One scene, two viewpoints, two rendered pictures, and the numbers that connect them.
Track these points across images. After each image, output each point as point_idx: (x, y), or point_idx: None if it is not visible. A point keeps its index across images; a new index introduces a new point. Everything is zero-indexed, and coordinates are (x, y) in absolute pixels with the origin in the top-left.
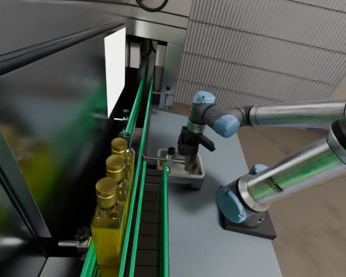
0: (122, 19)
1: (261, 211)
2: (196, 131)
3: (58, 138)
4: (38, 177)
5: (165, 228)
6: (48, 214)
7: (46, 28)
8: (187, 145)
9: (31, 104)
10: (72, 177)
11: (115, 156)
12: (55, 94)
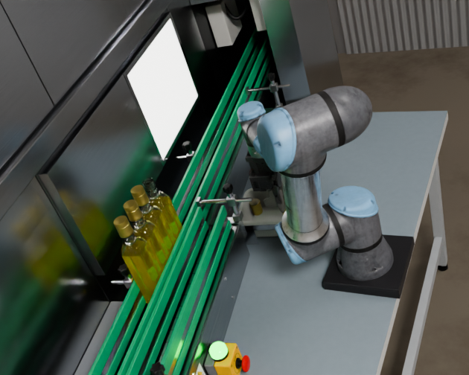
0: (161, 13)
1: (306, 242)
2: (258, 155)
3: (93, 193)
4: (83, 222)
5: (198, 266)
6: (97, 253)
7: (69, 121)
8: (257, 177)
9: (69, 175)
10: (116, 229)
11: (130, 200)
12: (83, 161)
